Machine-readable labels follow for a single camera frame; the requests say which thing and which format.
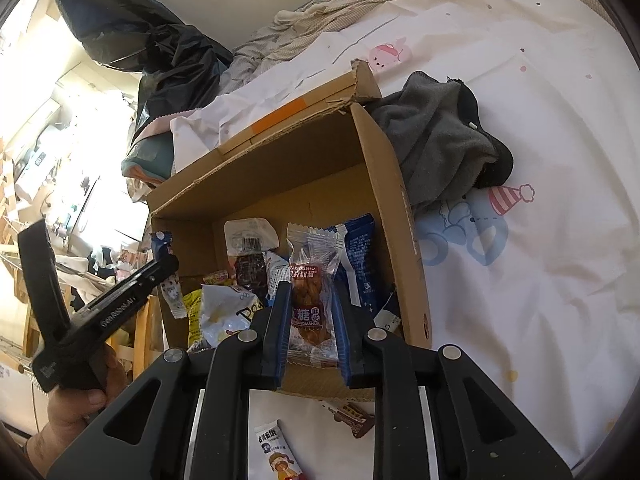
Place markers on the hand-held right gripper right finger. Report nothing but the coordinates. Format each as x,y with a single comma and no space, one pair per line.
346,360

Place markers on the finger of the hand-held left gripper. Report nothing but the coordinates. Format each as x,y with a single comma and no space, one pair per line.
157,275

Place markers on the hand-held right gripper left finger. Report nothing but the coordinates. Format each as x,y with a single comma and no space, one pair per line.
272,345

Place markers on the white and yellow snack bag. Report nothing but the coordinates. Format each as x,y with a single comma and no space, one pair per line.
225,315

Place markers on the small yellow snack packet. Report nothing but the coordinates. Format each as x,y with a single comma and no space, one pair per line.
192,320

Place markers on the clear twisted pastry packet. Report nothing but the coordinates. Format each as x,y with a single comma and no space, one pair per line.
312,300

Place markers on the clear dark red snack packet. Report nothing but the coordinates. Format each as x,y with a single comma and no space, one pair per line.
250,270

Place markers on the brown cardboard box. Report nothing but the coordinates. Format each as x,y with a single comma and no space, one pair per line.
300,160

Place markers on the person's left hand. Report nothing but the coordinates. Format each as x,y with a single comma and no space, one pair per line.
75,410

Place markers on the wooden rack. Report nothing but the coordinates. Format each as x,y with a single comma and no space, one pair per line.
145,330

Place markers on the brown snack bar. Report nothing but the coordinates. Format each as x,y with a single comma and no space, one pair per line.
357,422

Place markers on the blue and yellow snack packet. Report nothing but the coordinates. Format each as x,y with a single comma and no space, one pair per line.
362,260

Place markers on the cartoon print snack bar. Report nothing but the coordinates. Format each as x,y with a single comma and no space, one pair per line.
277,452

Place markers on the teal cushion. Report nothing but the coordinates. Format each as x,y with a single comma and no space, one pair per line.
150,152

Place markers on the white printed bed sheet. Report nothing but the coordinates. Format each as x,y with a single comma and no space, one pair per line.
525,210

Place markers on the black plastic bag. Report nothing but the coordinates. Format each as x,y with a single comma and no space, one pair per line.
150,35

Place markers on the grey cloth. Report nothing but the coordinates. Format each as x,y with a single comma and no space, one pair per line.
440,135

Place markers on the beige checked cloth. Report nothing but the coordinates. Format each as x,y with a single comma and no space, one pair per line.
280,45

